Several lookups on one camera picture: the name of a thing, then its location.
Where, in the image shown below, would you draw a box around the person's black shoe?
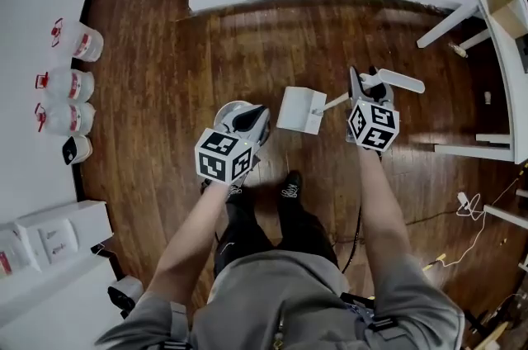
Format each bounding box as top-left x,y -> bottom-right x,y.
280,169 -> 304,201
200,174 -> 252,201

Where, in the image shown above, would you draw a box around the cardboard box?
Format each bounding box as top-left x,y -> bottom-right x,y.
481,0 -> 528,40

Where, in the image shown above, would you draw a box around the white table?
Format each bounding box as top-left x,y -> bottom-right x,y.
416,0 -> 528,166

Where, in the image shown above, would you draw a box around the person's left black shoe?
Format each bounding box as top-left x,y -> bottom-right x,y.
200,174 -> 252,201

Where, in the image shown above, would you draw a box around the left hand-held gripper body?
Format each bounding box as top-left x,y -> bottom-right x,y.
194,105 -> 265,186

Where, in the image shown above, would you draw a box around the person's right forearm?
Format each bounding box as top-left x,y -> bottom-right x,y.
356,146 -> 414,283

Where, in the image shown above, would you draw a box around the white charger cable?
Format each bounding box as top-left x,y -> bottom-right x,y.
436,174 -> 521,267

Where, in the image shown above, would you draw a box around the black cable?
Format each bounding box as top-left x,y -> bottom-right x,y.
329,206 -> 459,276

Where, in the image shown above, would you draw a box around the yellow and black plug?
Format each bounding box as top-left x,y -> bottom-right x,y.
421,253 -> 448,272

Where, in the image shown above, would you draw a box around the person's left forearm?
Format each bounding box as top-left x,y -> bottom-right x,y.
144,177 -> 233,302

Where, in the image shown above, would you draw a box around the person's gray shirt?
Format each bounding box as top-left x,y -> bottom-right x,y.
95,248 -> 466,350

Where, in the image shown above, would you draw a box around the clear water jug red handle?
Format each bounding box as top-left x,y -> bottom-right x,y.
34,67 -> 96,102
34,102 -> 97,137
50,17 -> 105,64

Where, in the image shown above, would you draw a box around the white device with black face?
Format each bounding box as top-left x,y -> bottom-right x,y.
61,135 -> 94,167

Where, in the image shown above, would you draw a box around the person's right black shoe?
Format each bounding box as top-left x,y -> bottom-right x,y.
280,169 -> 304,201

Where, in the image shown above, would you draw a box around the person's black trousers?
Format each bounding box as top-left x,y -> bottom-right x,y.
212,191 -> 340,279

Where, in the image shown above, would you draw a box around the black and white floor device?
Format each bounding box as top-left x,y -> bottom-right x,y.
106,275 -> 145,319

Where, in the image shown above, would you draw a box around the white long-handled dustpan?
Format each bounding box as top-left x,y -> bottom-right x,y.
276,68 -> 427,136

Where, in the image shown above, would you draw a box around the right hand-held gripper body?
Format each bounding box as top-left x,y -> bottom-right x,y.
345,86 -> 401,154

